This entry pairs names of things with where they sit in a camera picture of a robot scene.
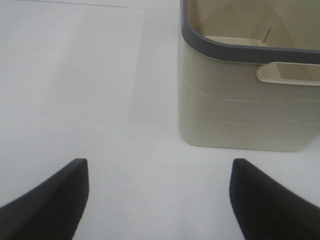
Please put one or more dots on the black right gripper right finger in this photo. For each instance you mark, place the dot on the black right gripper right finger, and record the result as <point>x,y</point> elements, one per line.
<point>266,210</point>

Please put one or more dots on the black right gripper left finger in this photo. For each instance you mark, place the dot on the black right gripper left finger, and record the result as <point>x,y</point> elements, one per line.
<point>50,211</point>

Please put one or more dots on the beige bin with grey rim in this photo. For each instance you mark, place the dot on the beige bin with grey rim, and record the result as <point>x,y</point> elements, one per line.
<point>249,73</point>

